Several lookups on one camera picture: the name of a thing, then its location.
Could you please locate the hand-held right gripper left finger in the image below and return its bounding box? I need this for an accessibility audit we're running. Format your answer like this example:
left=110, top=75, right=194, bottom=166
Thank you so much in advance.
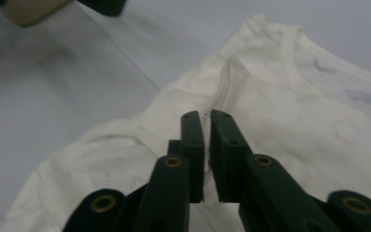
left=167, top=110, right=206, bottom=204

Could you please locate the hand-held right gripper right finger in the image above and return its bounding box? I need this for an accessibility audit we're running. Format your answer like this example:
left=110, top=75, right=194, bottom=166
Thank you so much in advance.
left=208, top=109, right=254, bottom=204

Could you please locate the beige plastic basket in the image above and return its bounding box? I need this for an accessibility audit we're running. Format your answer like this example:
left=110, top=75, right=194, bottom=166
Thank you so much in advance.
left=0, top=0, right=74, bottom=27

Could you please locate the white baby garment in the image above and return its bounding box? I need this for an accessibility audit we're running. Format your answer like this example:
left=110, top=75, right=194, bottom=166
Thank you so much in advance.
left=1, top=13, right=371, bottom=232

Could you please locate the white table mat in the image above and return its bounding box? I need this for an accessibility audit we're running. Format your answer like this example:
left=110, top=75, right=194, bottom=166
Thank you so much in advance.
left=0, top=0, right=371, bottom=228

